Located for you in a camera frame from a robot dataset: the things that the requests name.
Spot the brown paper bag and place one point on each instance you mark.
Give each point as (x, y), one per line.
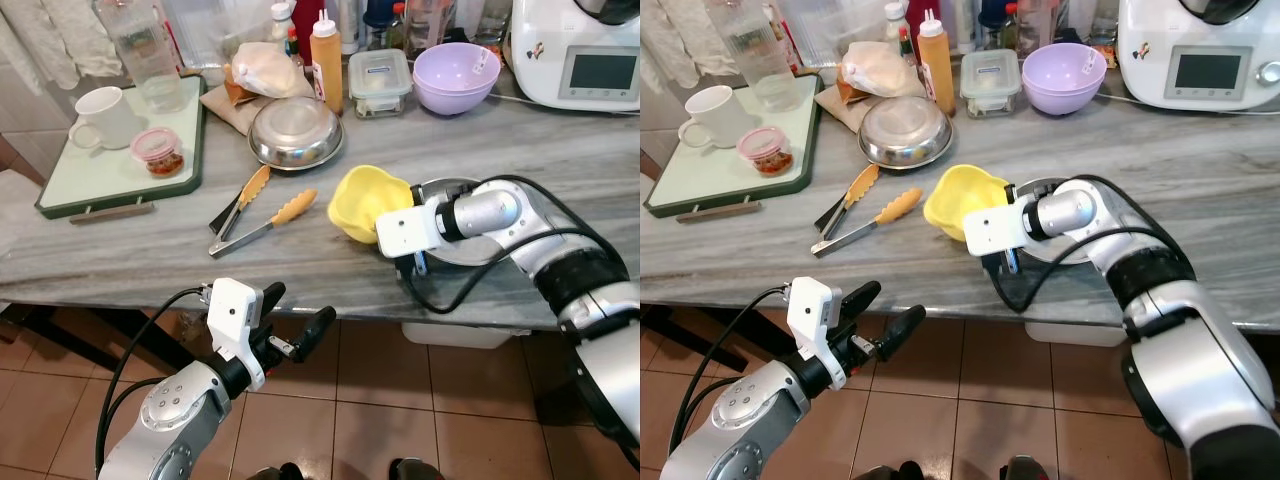
(225, 108)
(838, 105)

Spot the white plastic storage box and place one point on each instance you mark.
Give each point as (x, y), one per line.
(460, 335)
(1075, 333)

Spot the yellow plastic bowl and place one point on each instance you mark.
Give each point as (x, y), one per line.
(365, 200)
(960, 198)

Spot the large clear plastic bottle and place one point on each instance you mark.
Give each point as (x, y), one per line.
(145, 50)
(755, 50)

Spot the white ceramic mug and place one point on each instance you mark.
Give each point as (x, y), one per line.
(715, 118)
(105, 118)

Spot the glass container with green lid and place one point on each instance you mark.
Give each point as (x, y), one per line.
(990, 82)
(380, 82)

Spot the deep steel bowl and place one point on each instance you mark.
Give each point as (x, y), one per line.
(905, 132)
(297, 132)

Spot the white kitchen appliance with screen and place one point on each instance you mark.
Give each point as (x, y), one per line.
(585, 60)
(1200, 60)

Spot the white capped sauce bottle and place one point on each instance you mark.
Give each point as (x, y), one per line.
(895, 25)
(283, 25)

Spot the orange sauce squeeze bottle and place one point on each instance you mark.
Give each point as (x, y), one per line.
(936, 65)
(326, 65)

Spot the green rimmed white tray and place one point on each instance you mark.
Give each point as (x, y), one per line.
(710, 175)
(100, 175)

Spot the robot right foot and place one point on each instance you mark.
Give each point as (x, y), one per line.
(1020, 468)
(415, 469)

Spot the steel tongs with orange tips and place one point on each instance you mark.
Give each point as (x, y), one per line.
(295, 208)
(898, 205)

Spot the white hanging towel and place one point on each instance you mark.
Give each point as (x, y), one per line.
(680, 40)
(60, 40)

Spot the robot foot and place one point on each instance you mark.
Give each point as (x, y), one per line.
(415, 469)
(275, 472)
(1020, 468)
(885, 472)

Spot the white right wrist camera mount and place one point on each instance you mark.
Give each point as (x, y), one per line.
(408, 232)
(995, 230)

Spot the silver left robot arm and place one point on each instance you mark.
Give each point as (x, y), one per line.
(745, 425)
(165, 425)

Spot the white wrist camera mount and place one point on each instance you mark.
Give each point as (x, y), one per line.
(408, 232)
(235, 320)
(812, 318)
(995, 230)

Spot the white paper wrapped food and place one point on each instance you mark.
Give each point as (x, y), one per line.
(268, 70)
(880, 70)

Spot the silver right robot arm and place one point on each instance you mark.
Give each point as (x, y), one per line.
(560, 265)
(1160, 300)

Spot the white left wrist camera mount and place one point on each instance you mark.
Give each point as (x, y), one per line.
(812, 318)
(235, 320)

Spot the purple plastic bowl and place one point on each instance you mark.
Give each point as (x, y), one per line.
(455, 78)
(1065, 78)

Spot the small pink lidded container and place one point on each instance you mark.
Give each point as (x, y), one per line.
(767, 152)
(158, 152)

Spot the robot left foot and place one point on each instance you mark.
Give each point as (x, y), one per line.
(885, 472)
(275, 472)

